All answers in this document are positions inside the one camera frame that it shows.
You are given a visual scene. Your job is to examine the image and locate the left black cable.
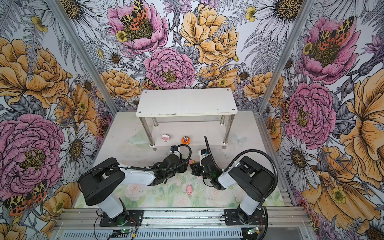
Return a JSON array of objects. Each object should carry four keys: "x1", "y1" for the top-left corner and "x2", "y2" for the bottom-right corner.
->
[{"x1": 77, "y1": 143, "x2": 193, "y2": 193}]

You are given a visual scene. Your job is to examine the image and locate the white vented cable duct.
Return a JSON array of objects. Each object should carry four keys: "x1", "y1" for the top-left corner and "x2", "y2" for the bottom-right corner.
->
[{"x1": 57, "y1": 228, "x2": 243, "y2": 240}]

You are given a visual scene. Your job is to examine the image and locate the aluminium front rail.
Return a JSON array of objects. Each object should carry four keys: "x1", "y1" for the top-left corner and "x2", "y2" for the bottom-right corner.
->
[{"x1": 54, "y1": 206, "x2": 310, "y2": 230}]

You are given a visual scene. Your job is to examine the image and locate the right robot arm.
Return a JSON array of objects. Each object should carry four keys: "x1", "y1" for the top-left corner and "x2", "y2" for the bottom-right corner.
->
[{"x1": 191, "y1": 156, "x2": 278, "y2": 225}]

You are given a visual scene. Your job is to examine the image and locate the white two-tier shelf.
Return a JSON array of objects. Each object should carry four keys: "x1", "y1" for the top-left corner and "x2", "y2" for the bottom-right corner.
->
[{"x1": 136, "y1": 88, "x2": 238, "y2": 149}]

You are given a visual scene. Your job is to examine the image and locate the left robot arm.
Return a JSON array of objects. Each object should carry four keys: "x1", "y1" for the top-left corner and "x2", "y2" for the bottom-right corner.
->
[{"x1": 78, "y1": 153, "x2": 190, "y2": 227}]

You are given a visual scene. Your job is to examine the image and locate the right aluminium corner post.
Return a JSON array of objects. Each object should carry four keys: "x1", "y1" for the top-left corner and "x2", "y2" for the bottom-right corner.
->
[{"x1": 258, "y1": 0, "x2": 316, "y2": 115}]

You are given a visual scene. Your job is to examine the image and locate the white hooded pink doll toy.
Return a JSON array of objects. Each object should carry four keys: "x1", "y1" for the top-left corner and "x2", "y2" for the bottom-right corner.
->
[{"x1": 161, "y1": 134, "x2": 171, "y2": 143}]

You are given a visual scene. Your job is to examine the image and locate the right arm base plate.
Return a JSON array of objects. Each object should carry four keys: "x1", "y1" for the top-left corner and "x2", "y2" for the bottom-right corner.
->
[{"x1": 223, "y1": 209, "x2": 268, "y2": 226}]

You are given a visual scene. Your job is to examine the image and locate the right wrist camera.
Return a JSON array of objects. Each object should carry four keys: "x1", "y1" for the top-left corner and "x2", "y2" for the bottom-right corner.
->
[{"x1": 199, "y1": 149, "x2": 210, "y2": 162}]

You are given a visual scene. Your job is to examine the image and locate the pink pig toy front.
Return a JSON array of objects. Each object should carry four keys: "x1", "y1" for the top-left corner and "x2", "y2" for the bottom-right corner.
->
[{"x1": 186, "y1": 185, "x2": 193, "y2": 196}]

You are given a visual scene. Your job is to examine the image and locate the left aluminium corner post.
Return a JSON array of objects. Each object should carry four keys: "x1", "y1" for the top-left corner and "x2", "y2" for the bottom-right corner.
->
[{"x1": 47, "y1": 1, "x2": 119, "y2": 116}]

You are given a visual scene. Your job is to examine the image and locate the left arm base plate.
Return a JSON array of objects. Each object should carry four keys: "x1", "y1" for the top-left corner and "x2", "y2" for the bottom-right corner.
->
[{"x1": 100, "y1": 210, "x2": 144, "y2": 227}]

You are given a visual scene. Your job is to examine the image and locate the pink bear orange donut toy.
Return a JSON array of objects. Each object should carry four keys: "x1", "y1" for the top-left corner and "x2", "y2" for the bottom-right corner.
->
[{"x1": 181, "y1": 136, "x2": 191, "y2": 145}]

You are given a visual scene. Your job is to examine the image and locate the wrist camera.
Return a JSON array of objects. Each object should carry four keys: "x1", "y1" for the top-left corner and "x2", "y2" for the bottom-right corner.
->
[
  {"x1": 199, "y1": 149, "x2": 210, "y2": 162},
  {"x1": 170, "y1": 146, "x2": 180, "y2": 155}
]

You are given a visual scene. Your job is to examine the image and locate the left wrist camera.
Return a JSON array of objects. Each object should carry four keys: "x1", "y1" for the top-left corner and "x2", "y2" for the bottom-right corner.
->
[{"x1": 170, "y1": 146, "x2": 180, "y2": 155}]

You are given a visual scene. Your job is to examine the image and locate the black cable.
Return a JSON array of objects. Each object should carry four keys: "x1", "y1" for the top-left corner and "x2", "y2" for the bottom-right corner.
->
[
  {"x1": 203, "y1": 135, "x2": 279, "y2": 199},
  {"x1": 77, "y1": 143, "x2": 193, "y2": 193}
]

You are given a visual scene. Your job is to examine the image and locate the right black cable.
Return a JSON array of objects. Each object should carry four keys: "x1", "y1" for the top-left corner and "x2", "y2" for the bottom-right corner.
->
[{"x1": 203, "y1": 135, "x2": 279, "y2": 199}]

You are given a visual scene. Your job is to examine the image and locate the aluminium corner post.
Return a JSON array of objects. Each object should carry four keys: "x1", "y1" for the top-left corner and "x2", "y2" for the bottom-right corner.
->
[
  {"x1": 258, "y1": 0, "x2": 316, "y2": 115},
  {"x1": 47, "y1": 1, "x2": 119, "y2": 116}
]

